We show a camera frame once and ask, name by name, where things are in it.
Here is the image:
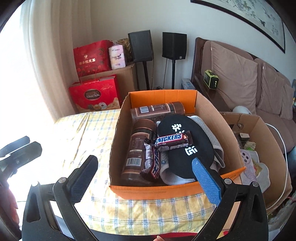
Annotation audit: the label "white box on floor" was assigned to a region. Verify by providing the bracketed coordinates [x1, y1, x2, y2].
[181, 78, 196, 90]

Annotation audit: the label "light grey mesh cloth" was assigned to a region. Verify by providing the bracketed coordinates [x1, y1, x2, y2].
[157, 114, 225, 185]

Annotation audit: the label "right black speaker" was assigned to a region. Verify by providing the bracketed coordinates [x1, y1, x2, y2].
[162, 32, 187, 89]

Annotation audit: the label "brown sofa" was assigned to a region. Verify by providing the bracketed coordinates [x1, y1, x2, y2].
[191, 37, 295, 152]

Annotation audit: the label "red chocolate collection gift box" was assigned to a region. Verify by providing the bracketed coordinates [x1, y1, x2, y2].
[69, 75, 121, 113]

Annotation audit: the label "brown labelled jar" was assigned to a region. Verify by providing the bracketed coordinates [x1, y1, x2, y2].
[130, 101, 185, 123]
[121, 118, 157, 186]

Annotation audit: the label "black speaker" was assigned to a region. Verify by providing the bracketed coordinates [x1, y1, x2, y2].
[128, 30, 154, 90]
[162, 32, 187, 89]

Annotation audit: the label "left black speaker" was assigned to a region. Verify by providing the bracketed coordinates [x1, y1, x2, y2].
[128, 30, 154, 90]

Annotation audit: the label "white sheer curtain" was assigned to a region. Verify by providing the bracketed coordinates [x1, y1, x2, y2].
[1, 1, 92, 121]

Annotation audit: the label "person's left hand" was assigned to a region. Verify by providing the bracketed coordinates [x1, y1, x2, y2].
[154, 235, 165, 241]

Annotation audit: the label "white dome device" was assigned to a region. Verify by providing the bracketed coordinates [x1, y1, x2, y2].
[232, 105, 252, 114]

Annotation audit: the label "red tea gift bag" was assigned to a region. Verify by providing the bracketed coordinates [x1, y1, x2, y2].
[73, 40, 113, 77]

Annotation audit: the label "green portable radio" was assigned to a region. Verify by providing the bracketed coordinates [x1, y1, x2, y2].
[203, 70, 219, 89]

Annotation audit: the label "framed ink painting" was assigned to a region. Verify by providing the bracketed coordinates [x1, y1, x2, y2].
[191, 0, 285, 52]

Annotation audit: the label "brown cardboard box behind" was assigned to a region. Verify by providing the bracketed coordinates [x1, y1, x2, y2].
[80, 63, 138, 95]

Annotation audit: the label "beige sofa cushion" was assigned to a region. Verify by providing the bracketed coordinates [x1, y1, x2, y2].
[211, 42, 258, 114]
[257, 63, 285, 115]

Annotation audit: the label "Snickers bar brown wrapper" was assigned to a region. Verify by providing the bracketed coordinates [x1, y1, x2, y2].
[152, 131, 193, 152]

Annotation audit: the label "orange cardboard box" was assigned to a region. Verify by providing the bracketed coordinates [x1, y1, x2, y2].
[109, 90, 244, 200]

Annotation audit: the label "yellow plaid table cloth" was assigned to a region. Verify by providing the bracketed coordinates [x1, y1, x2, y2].
[16, 108, 241, 237]

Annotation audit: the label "black cap white characters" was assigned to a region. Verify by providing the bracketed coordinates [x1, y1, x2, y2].
[157, 114, 214, 180]

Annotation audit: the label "open brown clutter box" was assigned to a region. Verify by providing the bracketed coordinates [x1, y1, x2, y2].
[221, 113, 292, 214]

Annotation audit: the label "white cable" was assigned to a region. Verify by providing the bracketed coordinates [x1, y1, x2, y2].
[264, 122, 289, 209]

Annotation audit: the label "white tissue pack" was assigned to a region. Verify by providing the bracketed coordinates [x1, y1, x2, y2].
[108, 45, 126, 70]

